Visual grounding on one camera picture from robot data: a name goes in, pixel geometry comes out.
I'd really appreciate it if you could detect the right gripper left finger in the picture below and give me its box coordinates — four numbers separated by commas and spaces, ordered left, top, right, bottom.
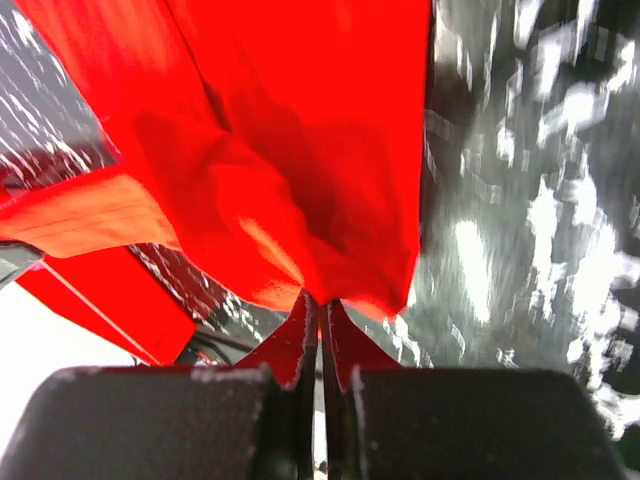
1, 292, 318, 479

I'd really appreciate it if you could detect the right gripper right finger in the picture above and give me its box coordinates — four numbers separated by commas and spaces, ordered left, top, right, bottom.
319, 301, 625, 479

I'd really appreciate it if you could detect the red t shirt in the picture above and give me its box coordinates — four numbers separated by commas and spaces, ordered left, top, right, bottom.
0, 0, 434, 321

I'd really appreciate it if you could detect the red plastic bin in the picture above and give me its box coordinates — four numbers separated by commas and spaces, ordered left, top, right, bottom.
17, 247, 195, 365

